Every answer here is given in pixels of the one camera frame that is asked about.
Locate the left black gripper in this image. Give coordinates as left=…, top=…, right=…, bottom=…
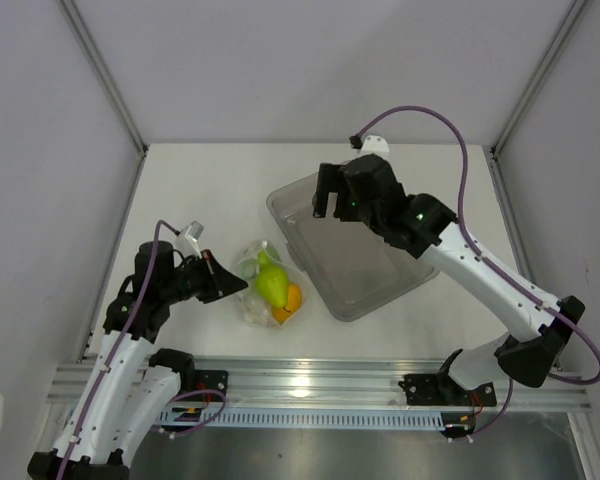
left=162, top=249, right=248, bottom=304

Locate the clear dotted zip top bag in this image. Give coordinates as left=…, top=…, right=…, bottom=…
left=231, top=239, right=309, bottom=328

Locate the orange toy fruit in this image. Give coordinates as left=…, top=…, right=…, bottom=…
left=271, top=283, right=303, bottom=325

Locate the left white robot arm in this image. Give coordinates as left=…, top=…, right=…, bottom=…
left=27, top=240, right=248, bottom=479

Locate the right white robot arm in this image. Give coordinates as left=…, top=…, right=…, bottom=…
left=312, top=154, right=584, bottom=404

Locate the clear grey plastic bin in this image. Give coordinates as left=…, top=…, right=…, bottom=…
left=266, top=175, right=439, bottom=322

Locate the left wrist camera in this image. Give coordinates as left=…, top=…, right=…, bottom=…
left=175, top=221, right=204, bottom=258

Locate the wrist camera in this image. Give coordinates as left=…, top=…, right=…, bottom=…
left=175, top=221, right=204, bottom=258
left=349, top=134, right=390, bottom=161

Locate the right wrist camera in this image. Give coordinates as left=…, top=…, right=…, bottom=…
left=349, top=134, right=390, bottom=161

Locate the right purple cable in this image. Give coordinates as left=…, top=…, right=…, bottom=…
left=349, top=106, right=600, bottom=385

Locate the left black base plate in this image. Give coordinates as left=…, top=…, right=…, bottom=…
left=194, top=370, right=229, bottom=404

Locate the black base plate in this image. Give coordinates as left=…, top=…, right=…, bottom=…
left=194, top=370, right=229, bottom=404
left=398, top=373, right=497, bottom=407

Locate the aluminium mounting rail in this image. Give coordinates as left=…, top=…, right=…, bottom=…
left=46, top=356, right=592, bottom=413

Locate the white slotted cable duct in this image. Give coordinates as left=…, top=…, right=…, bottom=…
left=119, top=407, right=446, bottom=431

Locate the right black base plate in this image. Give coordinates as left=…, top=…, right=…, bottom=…
left=398, top=373, right=497, bottom=407

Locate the left aluminium frame post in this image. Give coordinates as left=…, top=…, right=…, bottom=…
left=57, top=0, right=149, bottom=156

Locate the aluminium frame post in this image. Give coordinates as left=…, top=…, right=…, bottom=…
left=489, top=0, right=594, bottom=156
left=57, top=0, right=149, bottom=156

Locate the right aluminium frame post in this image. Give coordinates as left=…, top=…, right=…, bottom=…
left=489, top=0, right=594, bottom=156

